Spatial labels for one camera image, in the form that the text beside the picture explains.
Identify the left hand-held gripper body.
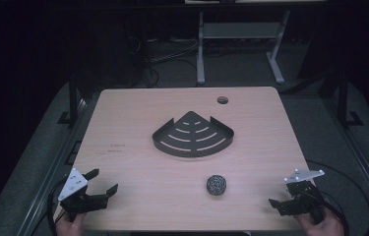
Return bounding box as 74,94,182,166
57,167,109,222

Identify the person's right hand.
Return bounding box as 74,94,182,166
295,206,345,236

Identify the black metal corner shelf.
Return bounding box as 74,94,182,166
152,110,235,158

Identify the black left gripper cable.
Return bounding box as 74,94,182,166
46,178,69,236

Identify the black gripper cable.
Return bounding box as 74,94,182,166
304,158,369,236
46,178,69,236

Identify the bundle of floor cables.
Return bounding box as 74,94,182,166
128,34,200,89

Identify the person's left hand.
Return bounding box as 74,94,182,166
55,212,87,236

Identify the aluminium frame rail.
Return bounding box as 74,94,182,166
17,97,90,236
322,97,369,228

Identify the black metal post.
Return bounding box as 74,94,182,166
337,69,365,129
56,73,81,126

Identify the steel wool scrubber ball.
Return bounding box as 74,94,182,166
206,174,227,197

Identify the grey metal stand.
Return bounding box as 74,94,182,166
196,10,291,86

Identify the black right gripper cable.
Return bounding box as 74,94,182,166
304,158,369,236

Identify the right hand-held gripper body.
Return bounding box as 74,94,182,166
277,168,326,226

